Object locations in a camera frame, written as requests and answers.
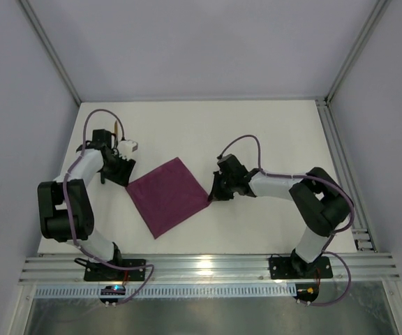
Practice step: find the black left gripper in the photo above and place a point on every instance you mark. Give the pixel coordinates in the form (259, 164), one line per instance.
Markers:
(118, 167)

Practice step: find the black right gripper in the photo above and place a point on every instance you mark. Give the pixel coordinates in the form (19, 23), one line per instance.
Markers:
(222, 185)

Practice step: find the purple cloth napkin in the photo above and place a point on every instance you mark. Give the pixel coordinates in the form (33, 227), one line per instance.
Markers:
(167, 196)

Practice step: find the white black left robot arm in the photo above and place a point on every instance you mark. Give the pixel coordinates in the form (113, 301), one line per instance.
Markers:
(65, 210)

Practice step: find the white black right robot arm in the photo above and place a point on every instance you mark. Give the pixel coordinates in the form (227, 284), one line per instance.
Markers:
(321, 204)

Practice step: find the left controller board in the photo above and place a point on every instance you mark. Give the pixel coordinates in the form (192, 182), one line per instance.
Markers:
(110, 295)

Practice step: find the controller board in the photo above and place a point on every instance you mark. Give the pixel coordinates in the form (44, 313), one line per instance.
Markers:
(110, 295)
(306, 295)

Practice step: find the right controller board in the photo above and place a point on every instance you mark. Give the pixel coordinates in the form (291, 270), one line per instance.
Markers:
(306, 295)

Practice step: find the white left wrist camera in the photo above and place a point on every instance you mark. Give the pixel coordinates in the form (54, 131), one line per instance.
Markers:
(127, 149)

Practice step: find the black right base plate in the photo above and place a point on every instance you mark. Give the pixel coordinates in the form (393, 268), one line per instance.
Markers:
(293, 267)

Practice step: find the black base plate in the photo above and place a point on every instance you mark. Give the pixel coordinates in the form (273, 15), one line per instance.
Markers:
(293, 267)
(95, 272)

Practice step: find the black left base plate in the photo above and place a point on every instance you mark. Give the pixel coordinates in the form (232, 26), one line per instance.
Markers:
(95, 272)

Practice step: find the slotted grey cable duct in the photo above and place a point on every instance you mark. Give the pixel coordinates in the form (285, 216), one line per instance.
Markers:
(169, 291)

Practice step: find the aluminium right side rail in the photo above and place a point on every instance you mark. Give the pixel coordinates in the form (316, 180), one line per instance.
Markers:
(360, 228)

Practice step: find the aluminium rail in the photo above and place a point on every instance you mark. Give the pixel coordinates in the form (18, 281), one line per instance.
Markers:
(360, 228)
(202, 269)

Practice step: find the left corner frame post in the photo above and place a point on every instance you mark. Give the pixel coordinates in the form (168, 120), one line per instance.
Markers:
(41, 34)

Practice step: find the corner frame post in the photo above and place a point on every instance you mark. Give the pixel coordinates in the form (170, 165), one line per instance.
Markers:
(41, 34)
(370, 23)

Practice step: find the aluminium front rail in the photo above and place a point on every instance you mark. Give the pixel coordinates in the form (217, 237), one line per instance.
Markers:
(202, 269)

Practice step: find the right corner frame post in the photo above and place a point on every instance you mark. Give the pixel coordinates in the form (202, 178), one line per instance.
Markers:
(370, 23)

